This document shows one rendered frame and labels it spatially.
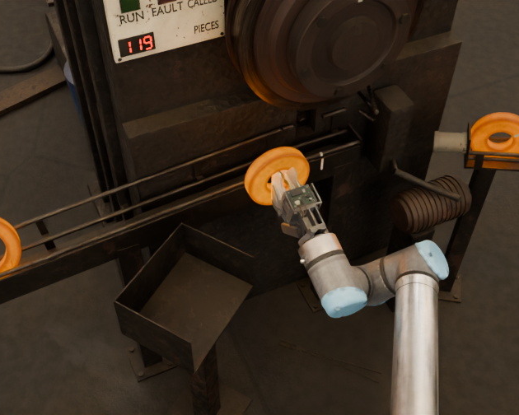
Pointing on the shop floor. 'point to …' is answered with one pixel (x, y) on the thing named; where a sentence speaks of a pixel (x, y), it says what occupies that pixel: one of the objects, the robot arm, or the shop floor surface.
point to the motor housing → (424, 213)
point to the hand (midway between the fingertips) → (278, 170)
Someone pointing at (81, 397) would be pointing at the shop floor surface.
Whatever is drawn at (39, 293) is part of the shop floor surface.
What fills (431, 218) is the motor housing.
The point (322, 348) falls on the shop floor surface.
